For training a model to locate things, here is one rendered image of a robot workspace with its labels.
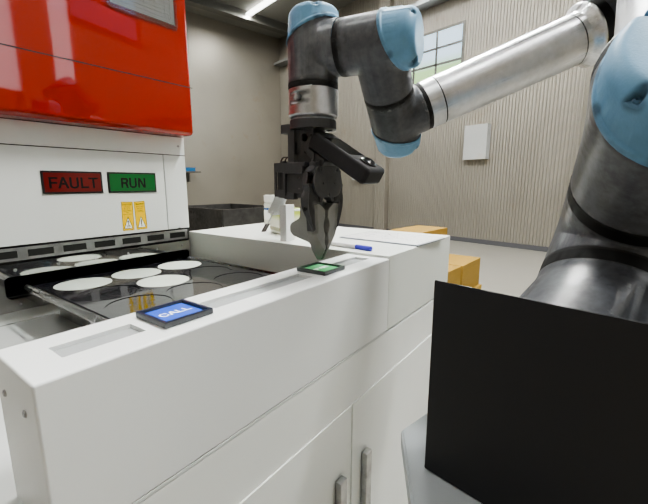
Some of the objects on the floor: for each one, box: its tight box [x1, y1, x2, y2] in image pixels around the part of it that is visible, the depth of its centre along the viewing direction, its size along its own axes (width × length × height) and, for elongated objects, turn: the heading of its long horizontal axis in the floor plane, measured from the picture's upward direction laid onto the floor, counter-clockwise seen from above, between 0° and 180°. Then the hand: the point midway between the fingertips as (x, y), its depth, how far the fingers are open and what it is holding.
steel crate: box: [188, 203, 264, 231], centre depth 511 cm, size 99×116×80 cm
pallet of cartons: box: [388, 225, 482, 289], centre depth 347 cm, size 80×112×66 cm
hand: (323, 252), depth 59 cm, fingers closed
